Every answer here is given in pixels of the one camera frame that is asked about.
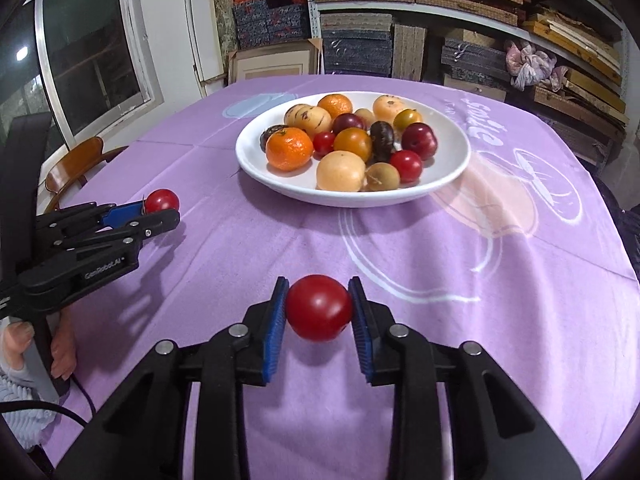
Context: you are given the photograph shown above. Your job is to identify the dark grey patterned box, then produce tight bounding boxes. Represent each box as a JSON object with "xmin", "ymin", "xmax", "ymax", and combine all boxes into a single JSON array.
[{"xmin": 440, "ymin": 37, "xmax": 511, "ymax": 91}]

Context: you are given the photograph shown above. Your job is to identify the stack of wooden frames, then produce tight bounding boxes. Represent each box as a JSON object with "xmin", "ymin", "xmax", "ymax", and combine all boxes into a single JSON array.
[{"xmin": 520, "ymin": 7, "xmax": 631, "ymax": 126}]

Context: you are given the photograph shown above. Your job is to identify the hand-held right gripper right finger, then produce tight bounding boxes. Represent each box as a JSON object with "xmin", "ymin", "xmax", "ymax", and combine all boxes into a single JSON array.
[{"xmin": 348, "ymin": 276, "xmax": 583, "ymax": 480}]

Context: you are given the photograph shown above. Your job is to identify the green marble slab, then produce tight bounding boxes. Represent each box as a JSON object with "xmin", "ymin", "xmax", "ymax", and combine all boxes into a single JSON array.
[{"xmin": 210, "ymin": 0, "xmax": 238, "ymax": 78}]

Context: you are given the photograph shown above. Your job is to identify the beige picture frame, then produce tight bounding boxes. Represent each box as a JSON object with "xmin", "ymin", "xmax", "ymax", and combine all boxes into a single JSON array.
[{"xmin": 227, "ymin": 37, "xmax": 323, "ymax": 86}]

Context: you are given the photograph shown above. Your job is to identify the striped yellow pepino melon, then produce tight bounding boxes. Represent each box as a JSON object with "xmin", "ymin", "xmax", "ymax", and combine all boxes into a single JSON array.
[{"xmin": 299, "ymin": 106, "xmax": 333, "ymax": 138}]

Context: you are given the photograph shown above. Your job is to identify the grey metal shelf rack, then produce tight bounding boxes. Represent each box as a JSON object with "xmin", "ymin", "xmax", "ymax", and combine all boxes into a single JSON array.
[{"xmin": 302, "ymin": 0, "xmax": 631, "ymax": 126}]

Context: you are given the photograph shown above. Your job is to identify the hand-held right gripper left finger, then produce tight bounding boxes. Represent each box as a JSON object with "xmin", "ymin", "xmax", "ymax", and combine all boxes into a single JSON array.
[{"xmin": 55, "ymin": 276, "xmax": 291, "ymax": 480}]

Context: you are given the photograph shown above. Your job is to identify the pink cloth bundle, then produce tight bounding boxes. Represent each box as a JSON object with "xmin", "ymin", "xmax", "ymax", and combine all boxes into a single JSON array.
[{"xmin": 505, "ymin": 40, "xmax": 568, "ymax": 92}]

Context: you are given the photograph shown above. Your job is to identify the wooden chair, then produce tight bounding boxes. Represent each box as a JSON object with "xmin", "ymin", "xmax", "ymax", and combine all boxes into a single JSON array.
[{"xmin": 45, "ymin": 136, "xmax": 128, "ymax": 211}]

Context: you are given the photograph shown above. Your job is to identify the purple printed tablecloth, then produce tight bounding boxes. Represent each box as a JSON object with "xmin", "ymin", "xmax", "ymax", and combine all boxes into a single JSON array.
[{"xmin": 45, "ymin": 74, "xmax": 640, "ymax": 480}]

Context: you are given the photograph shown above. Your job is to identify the yellow-orange tomato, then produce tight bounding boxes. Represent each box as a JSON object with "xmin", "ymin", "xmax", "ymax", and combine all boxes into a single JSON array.
[{"xmin": 393, "ymin": 108, "xmax": 424, "ymax": 133}]

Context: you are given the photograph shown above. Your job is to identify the red cherry tomato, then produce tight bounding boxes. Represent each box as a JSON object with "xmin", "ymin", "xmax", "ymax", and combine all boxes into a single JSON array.
[
  {"xmin": 389, "ymin": 150, "xmax": 424, "ymax": 183},
  {"xmin": 145, "ymin": 188, "xmax": 181, "ymax": 214},
  {"xmin": 312, "ymin": 131, "xmax": 337, "ymax": 157},
  {"xmin": 285, "ymin": 274, "xmax": 354, "ymax": 343}
]

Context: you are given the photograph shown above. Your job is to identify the yellow round fruit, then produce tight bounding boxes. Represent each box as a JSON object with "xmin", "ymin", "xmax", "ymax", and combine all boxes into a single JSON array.
[
  {"xmin": 283, "ymin": 104, "xmax": 313, "ymax": 131},
  {"xmin": 316, "ymin": 151, "xmax": 367, "ymax": 193}
]

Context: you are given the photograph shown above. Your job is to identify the yellow pear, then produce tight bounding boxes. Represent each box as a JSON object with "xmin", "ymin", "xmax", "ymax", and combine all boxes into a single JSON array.
[{"xmin": 372, "ymin": 94, "xmax": 406, "ymax": 123}]

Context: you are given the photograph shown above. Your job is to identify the person's left hand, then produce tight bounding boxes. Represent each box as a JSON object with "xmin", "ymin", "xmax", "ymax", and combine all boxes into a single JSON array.
[{"xmin": 0, "ymin": 310, "xmax": 77, "ymax": 382}]

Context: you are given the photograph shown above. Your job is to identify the person's left forearm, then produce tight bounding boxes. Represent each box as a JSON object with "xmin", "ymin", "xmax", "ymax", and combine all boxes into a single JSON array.
[{"xmin": 0, "ymin": 360, "xmax": 58, "ymax": 453}]

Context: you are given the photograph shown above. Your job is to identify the stack of dark grey boxes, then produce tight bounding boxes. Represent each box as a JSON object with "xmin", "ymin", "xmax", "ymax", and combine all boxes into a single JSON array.
[{"xmin": 320, "ymin": 12, "xmax": 396, "ymax": 78}]

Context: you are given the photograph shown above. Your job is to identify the orange tomato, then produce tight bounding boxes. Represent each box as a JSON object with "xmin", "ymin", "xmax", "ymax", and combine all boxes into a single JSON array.
[{"xmin": 333, "ymin": 127, "xmax": 373, "ymax": 163}]

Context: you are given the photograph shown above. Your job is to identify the dark purple plum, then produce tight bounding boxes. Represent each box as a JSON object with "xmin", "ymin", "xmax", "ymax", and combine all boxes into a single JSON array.
[{"xmin": 331, "ymin": 112, "xmax": 367, "ymax": 136}]

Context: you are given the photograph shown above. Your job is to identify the white boards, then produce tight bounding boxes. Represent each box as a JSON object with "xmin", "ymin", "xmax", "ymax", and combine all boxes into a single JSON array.
[{"xmin": 182, "ymin": 0, "xmax": 226, "ymax": 98}]

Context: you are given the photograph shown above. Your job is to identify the upright woven tan boxes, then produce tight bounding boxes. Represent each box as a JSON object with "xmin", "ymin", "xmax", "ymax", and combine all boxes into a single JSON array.
[{"xmin": 392, "ymin": 22, "xmax": 427, "ymax": 81}]

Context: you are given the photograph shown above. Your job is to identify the stack of blue floral boxes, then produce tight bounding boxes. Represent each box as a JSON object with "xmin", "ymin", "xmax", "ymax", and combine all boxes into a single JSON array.
[{"xmin": 231, "ymin": 0, "xmax": 313, "ymax": 53}]

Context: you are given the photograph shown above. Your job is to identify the orange mandarin with stem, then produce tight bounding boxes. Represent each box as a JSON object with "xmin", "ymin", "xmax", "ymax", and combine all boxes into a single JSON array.
[{"xmin": 265, "ymin": 127, "xmax": 314, "ymax": 172}]

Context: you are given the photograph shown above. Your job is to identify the white-framed sliding window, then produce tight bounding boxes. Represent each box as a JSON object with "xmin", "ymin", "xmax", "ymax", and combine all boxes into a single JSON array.
[{"xmin": 0, "ymin": 0, "xmax": 161, "ymax": 161}]

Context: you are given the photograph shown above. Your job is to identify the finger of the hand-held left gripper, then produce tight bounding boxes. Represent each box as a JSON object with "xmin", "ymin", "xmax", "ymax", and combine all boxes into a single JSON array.
[
  {"xmin": 37, "ymin": 200, "xmax": 149, "ymax": 237},
  {"xmin": 50, "ymin": 208, "xmax": 181, "ymax": 261}
]

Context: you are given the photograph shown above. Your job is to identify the black cable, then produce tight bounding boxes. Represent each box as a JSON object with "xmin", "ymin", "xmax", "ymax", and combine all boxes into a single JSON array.
[{"xmin": 0, "ymin": 377, "xmax": 97, "ymax": 428}]

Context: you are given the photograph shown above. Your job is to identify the white oval plate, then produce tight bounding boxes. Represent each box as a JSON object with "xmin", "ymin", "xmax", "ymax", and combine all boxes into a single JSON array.
[{"xmin": 235, "ymin": 91, "xmax": 472, "ymax": 209}]

